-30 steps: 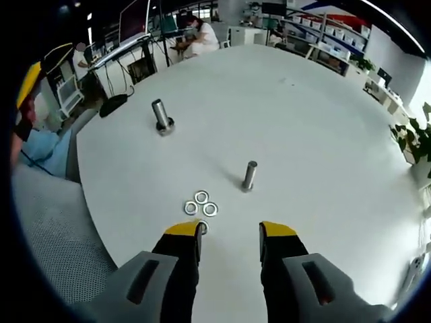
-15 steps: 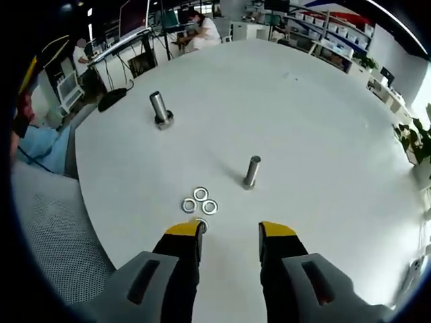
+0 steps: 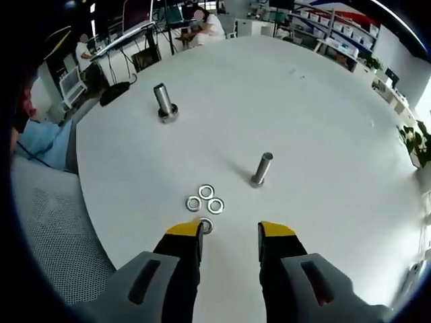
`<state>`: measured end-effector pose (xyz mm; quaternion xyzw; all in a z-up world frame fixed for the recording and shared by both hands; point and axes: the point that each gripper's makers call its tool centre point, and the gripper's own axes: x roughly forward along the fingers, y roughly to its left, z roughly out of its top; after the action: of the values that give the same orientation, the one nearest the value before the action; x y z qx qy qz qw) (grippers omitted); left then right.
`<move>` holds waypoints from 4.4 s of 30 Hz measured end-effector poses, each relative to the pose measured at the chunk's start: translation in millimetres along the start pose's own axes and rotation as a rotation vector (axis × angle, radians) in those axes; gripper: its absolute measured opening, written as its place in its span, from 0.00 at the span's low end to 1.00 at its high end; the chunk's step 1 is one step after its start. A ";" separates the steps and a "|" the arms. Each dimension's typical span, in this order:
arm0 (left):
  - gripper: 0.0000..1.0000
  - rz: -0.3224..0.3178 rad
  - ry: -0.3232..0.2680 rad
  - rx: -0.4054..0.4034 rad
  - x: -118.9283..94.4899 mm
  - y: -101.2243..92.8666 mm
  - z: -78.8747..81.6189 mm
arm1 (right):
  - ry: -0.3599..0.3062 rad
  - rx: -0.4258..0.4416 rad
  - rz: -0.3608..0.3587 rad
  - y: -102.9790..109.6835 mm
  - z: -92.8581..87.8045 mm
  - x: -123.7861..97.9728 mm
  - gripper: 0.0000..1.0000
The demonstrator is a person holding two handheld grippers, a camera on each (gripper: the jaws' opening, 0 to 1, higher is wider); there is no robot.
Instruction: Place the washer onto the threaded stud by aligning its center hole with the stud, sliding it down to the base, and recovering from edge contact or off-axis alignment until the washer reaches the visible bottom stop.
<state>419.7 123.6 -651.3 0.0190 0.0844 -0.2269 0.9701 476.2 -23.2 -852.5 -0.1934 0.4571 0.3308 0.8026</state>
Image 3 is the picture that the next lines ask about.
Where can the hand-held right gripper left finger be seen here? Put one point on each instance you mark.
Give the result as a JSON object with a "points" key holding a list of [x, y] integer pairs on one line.
{"points": [[158, 289]]}

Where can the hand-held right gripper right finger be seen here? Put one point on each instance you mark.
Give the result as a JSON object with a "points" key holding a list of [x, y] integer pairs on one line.
{"points": [[303, 289]]}

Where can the small steel washer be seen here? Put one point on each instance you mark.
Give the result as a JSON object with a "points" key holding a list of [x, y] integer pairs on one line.
{"points": [[200, 191], [210, 226], [188, 204], [209, 206]]}

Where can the thin threaded steel stud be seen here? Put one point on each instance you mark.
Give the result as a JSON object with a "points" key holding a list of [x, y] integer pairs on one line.
{"points": [[262, 166]]}

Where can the thick threaded steel stud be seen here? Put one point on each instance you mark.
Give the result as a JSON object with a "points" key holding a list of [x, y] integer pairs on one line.
{"points": [[162, 96]]}

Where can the white mesh office chair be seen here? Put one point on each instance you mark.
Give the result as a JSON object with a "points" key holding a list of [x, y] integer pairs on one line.
{"points": [[57, 228]]}

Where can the large potted green plant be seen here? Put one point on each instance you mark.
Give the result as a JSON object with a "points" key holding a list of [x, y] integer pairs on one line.
{"points": [[415, 141]]}

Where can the black computer mouse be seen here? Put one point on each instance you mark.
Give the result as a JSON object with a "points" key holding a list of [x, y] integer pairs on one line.
{"points": [[114, 93]]}

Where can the white basket trolley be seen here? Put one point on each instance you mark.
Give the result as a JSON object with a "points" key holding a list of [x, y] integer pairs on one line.
{"points": [[72, 85]]}

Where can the small dark monitor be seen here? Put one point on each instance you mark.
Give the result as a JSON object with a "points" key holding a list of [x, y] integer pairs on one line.
{"points": [[392, 75]]}

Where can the small potted green plant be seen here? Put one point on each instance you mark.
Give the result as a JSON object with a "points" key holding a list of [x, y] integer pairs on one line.
{"points": [[372, 62]]}

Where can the white office desk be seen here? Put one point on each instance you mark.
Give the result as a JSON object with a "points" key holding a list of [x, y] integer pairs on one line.
{"points": [[124, 38]]}

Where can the white cabinet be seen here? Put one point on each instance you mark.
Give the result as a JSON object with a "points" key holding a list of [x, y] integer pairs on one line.
{"points": [[249, 27]]}

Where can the shelf rack with white bins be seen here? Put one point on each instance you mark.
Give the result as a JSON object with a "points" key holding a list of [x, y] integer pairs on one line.
{"points": [[336, 23]]}

